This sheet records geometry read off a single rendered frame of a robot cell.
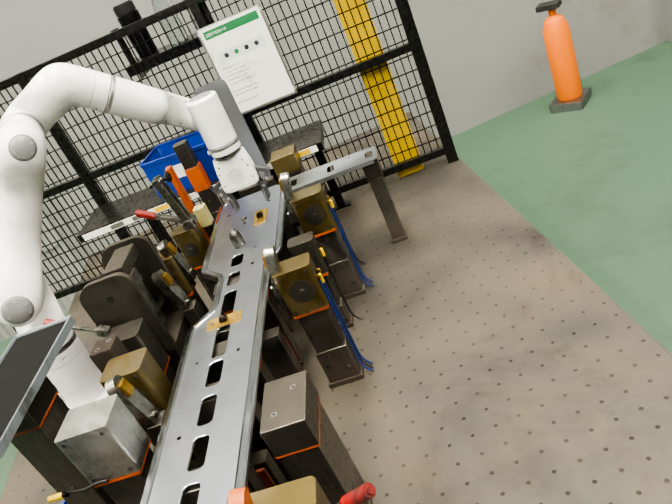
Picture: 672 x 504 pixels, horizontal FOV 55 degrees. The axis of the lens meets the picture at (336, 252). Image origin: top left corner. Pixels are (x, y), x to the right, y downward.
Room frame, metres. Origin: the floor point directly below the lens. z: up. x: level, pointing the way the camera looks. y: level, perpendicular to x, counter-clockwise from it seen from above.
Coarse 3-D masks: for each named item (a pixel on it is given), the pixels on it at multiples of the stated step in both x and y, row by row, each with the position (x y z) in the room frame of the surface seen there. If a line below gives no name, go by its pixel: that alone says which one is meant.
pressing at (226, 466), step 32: (256, 192) 1.87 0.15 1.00; (224, 224) 1.74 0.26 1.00; (224, 256) 1.54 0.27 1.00; (256, 256) 1.46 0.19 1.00; (224, 288) 1.37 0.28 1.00; (256, 288) 1.31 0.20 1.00; (256, 320) 1.18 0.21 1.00; (192, 352) 1.17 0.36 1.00; (256, 352) 1.07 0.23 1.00; (192, 384) 1.06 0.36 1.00; (224, 384) 1.01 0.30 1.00; (256, 384) 0.98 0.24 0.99; (192, 416) 0.96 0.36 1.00; (224, 416) 0.92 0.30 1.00; (160, 448) 0.91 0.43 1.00; (192, 448) 0.88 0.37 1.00; (224, 448) 0.84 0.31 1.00; (160, 480) 0.84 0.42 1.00; (192, 480) 0.80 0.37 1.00; (224, 480) 0.77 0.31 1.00
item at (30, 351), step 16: (32, 336) 1.23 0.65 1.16; (48, 336) 1.19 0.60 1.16; (16, 352) 1.19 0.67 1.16; (32, 352) 1.16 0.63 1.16; (48, 352) 1.13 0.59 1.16; (0, 368) 1.15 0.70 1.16; (16, 368) 1.12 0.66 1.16; (32, 368) 1.09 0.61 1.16; (0, 384) 1.09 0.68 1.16; (16, 384) 1.06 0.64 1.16; (0, 400) 1.03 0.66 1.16; (16, 400) 1.00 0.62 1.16; (0, 416) 0.98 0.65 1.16; (0, 432) 0.93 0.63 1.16
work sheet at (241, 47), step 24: (216, 24) 2.21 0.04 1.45; (240, 24) 2.20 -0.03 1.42; (264, 24) 2.19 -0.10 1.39; (216, 48) 2.22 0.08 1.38; (240, 48) 2.20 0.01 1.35; (264, 48) 2.19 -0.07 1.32; (216, 72) 2.22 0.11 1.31; (240, 72) 2.21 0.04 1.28; (264, 72) 2.20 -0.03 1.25; (288, 72) 2.18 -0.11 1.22; (240, 96) 2.22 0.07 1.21; (264, 96) 2.20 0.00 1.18
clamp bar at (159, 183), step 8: (160, 176) 1.73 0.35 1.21; (168, 176) 1.70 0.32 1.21; (152, 184) 1.70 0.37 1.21; (160, 184) 1.70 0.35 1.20; (160, 192) 1.70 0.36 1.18; (168, 192) 1.70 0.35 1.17; (168, 200) 1.70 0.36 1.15; (176, 200) 1.72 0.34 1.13; (176, 208) 1.70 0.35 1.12; (184, 208) 1.72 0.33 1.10; (184, 216) 1.70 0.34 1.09; (192, 216) 1.72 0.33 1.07
